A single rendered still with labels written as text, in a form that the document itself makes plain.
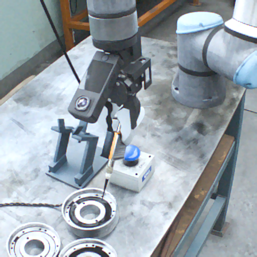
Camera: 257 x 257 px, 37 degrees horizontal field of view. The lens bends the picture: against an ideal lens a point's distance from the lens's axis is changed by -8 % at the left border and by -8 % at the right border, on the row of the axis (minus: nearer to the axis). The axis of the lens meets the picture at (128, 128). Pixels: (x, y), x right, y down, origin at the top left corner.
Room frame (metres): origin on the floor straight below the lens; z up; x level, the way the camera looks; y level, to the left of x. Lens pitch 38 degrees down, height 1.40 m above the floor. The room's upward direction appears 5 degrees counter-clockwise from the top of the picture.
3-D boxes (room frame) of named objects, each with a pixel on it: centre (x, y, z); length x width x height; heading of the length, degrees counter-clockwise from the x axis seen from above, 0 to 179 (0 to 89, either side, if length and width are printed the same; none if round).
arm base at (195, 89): (0.89, -0.20, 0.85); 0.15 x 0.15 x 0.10
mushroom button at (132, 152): (0.59, 0.00, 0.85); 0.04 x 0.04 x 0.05
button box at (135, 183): (0.60, 0.00, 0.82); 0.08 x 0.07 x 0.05; 148
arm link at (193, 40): (0.88, -0.20, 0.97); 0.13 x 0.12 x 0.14; 35
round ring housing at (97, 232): (0.48, 0.08, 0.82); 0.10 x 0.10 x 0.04
